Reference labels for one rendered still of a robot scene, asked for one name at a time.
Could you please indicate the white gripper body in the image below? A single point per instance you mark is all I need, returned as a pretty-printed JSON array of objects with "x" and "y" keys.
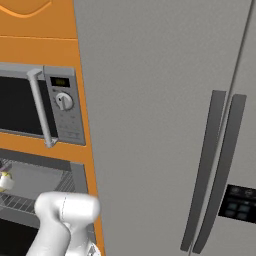
[{"x": 5, "y": 183}]

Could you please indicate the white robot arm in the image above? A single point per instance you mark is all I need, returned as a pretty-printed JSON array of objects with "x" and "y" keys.
[{"x": 53, "y": 226}]

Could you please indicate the dark built-in oven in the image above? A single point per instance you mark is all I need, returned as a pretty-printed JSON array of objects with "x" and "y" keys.
[{"x": 78, "y": 176}]

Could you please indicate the silver microwave oven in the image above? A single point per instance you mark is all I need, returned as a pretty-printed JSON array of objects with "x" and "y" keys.
[{"x": 68, "y": 126}]

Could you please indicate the black glass microwave door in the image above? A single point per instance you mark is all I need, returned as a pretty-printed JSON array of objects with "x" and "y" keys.
[{"x": 16, "y": 103}]

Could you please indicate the silver microwave knob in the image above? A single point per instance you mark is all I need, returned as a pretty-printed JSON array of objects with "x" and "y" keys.
[{"x": 64, "y": 101}]

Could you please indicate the orange tall cabinet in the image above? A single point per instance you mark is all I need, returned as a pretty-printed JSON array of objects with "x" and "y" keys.
[{"x": 50, "y": 50}]

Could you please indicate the wide grey fridge door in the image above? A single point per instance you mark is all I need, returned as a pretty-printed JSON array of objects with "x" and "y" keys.
[{"x": 143, "y": 116}]

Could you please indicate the grey fridge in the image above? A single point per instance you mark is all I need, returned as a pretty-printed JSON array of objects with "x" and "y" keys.
[{"x": 150, "y": 100}]

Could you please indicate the grey fridge door with panel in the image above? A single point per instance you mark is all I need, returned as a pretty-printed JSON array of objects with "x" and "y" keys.
[{"x": 248, "y": 150}]

